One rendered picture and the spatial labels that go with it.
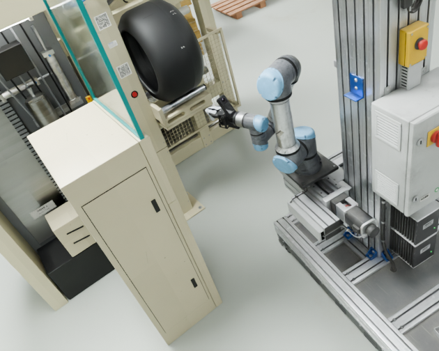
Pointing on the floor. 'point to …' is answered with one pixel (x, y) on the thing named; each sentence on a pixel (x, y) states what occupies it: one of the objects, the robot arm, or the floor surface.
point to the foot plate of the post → (194, 207)
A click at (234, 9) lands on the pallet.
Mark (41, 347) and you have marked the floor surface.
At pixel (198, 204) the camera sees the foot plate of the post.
